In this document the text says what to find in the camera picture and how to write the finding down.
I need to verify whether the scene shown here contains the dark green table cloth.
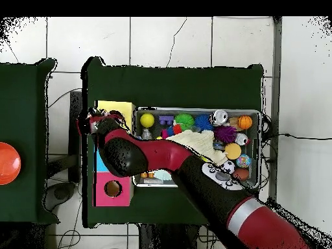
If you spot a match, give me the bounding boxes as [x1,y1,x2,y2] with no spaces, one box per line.
[81,56,265,229]
[0,58,60,224]

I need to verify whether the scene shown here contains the cream knitted cloth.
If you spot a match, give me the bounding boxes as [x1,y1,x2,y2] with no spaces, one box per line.
[165,128,228,166]

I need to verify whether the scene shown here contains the silver mesh bin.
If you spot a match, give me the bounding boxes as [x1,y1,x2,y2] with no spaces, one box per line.
[132,106,262,189]

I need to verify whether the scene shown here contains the green spiky ball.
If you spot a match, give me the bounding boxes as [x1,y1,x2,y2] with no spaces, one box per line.
[173,113,195,131]

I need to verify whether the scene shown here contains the purple spiky toy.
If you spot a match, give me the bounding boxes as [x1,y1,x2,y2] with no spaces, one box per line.
[213,124,237,144]

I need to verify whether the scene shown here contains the orange bowl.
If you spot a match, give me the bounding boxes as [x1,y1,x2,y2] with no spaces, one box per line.
[0,141,22,185]

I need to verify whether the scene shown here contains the thin black cable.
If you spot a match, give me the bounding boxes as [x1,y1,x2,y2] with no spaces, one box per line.
[261,132,332,141]

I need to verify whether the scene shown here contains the blue spiky ball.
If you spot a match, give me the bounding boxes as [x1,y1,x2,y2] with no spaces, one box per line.
[194,113,215,131]

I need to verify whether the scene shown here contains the purple toy block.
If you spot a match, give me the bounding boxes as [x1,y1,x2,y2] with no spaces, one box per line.
[158,115,174,126]

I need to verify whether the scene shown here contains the wooden box with three holes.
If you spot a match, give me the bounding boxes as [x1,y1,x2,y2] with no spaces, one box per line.
[93,100,136,208]

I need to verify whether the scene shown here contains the orange basketball toy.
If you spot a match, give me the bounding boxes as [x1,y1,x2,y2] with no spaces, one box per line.
[237,114,254,130]

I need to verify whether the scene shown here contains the yellow ball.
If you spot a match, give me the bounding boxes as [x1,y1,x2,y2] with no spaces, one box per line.
[139,113,156,128]

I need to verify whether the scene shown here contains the peach foam ball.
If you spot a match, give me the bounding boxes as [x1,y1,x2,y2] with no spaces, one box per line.
[224,142,243,160]

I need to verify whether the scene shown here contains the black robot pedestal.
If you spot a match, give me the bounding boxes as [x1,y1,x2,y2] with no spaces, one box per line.
[138,223,208,249]

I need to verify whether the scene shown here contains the globe print ball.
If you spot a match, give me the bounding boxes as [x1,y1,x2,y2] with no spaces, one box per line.
[235,154,253,169]

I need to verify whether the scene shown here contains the white colourful patterned cloth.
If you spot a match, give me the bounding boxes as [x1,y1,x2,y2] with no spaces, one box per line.
[87,106,123,118]

